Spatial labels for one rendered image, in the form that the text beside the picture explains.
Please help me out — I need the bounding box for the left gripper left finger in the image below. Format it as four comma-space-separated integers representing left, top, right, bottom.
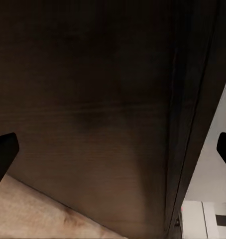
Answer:
0, 132, 19, 182

